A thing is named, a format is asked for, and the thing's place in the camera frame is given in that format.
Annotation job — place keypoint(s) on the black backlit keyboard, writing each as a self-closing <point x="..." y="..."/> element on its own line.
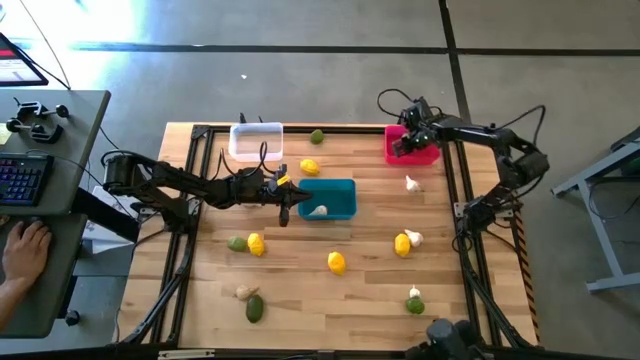
<point x="22" y="179"/>

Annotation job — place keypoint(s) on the white paper sheets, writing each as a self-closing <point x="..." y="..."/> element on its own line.
<point x="107" y="241"/>

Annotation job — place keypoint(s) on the person's hand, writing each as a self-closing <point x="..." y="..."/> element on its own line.
<point x="25" y="252"/>

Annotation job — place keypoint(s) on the pink plastic bin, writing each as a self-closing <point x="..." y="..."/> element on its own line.
<point x="420" y="157"/>

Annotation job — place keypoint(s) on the black screw clamp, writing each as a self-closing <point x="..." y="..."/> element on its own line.
<point x="35" y="109"/>
<point x="42" y="132"/>

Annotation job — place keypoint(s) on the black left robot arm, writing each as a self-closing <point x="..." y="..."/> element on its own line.
<point x="200" y="187"/>

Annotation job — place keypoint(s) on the clear white plastic bin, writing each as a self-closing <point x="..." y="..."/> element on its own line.
<point x="250" y="142"/>

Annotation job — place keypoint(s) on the black framed computer screen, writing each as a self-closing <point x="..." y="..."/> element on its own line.
<point x="17" y="67"/>

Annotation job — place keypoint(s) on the white garlic bulb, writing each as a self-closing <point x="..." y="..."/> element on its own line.
<point x="412" y="185"/>
<point x="245" y="291"/>
<point x="318" y="211"/>
<point x="414" y="291"/>
<point x="414" y="237"/>

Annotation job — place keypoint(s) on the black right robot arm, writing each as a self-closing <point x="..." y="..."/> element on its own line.
<point x="480" y="134"/>

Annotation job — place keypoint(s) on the dark grey side desk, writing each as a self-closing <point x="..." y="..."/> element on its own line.
<point x="50" y="300"/>

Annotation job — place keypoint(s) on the black aluminium table frame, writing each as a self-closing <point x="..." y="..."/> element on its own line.
<point x="200" y="132"/>

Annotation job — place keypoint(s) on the yellow black hazard tape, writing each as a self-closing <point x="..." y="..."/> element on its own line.
<point x="526" y="280"/>

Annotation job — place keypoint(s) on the teal plastic bin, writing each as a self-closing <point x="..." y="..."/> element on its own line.
<point x="335" y="197"/>

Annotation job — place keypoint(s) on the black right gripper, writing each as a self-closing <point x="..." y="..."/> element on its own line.
<point x="425" y="134"/>

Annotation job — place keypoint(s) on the yellow lemon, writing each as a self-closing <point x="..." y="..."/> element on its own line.
<point x="309" y="167"/>
<point x="336" y="263"/>
<point x="256" y="244"/>
<point x="402" y="245"/>

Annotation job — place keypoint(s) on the yellow sticky note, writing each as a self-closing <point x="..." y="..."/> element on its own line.
<point x="4" y="135"/>

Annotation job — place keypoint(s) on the grey metal table frame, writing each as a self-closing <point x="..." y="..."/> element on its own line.
<point x="604" y="235"/>

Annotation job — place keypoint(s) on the grey desk top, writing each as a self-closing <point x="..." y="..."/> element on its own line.
<point x="75" y="150"/>

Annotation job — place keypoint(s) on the silver metal bracket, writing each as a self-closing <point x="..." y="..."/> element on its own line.
<point x="185" y="354"/>

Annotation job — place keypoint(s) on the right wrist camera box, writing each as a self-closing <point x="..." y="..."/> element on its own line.
<point x="416" y="111"/>

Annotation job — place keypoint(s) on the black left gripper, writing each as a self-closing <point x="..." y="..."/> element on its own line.
<point x="255" y="192"/>

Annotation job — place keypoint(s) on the person's forearm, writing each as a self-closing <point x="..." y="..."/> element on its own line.
<point x="7" y="305"/>

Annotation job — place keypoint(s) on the black round desk knob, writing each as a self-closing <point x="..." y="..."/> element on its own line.
<point x="72" y="317"/>

